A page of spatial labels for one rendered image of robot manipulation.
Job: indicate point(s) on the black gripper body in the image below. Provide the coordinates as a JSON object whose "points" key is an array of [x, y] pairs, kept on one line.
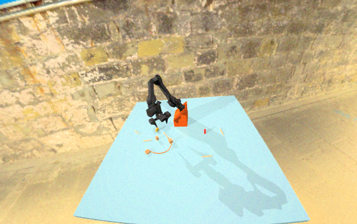
{"points": [[152, 121]]}

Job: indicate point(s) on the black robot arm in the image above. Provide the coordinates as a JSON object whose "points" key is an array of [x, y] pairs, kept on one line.
{"points": [[151, 99]]}

